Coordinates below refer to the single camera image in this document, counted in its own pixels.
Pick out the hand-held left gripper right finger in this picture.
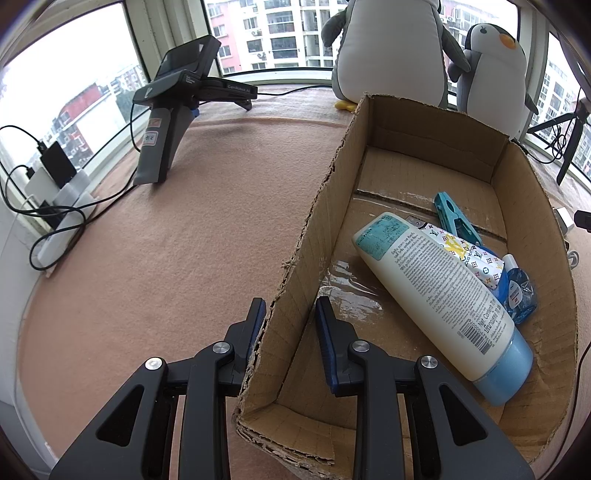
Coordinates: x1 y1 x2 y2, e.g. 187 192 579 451
315 296 536 480

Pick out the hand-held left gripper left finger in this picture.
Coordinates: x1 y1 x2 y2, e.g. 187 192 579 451
48 298 267 480

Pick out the white lotion tube blue cap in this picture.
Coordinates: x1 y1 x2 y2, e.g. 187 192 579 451
353 212 534 407

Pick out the patterned lighter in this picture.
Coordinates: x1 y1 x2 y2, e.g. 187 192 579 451
413 223 506 291

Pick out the teal clothespin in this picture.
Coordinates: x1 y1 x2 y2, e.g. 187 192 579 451
433 191 483 247

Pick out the small clear blue bottle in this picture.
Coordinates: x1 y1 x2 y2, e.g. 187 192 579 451
501 254 539 326

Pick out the brown cardboard box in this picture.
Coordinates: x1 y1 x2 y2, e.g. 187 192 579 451
233 93 578 467

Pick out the white wall charger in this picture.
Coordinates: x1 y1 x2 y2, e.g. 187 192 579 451
554 208 575 236

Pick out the black device on grey stand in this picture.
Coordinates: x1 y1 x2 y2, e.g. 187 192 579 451
133 34 258 186

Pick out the white power strip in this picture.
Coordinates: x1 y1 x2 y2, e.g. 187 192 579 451
36 171 100 278

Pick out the black power adapter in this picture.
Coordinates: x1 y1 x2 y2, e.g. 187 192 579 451
39 141 78 189

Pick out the white power adapter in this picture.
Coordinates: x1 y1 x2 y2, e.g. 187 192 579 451
23 168 54 206

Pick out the large penguin plush toy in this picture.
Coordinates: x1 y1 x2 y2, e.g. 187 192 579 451
321 0 472 112

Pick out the small penguin plush toy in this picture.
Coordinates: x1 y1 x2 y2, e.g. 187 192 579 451
448 23 539 139

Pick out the black tripod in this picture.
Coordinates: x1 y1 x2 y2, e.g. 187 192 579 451
526 99 591 185

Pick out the black stand device cable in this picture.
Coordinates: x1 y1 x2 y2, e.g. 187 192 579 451
30 102 141 273

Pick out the thin black sill cable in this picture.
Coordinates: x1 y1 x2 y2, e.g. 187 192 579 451
255 84 334 97

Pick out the black adapter cable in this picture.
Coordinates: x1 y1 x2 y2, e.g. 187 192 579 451
0 124 47 155

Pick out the ring light black cable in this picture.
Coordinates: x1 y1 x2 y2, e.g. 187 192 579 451
522 122 573 164

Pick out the white window frame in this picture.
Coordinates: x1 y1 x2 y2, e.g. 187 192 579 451
0 0 591 181

